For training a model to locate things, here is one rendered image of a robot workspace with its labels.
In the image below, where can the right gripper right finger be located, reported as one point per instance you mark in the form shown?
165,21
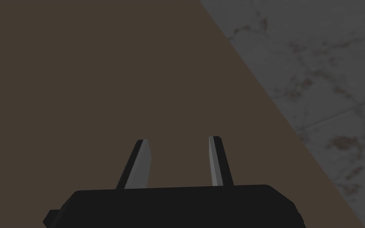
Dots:
219,164

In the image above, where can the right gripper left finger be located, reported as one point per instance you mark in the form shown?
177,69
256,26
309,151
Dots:
137,167

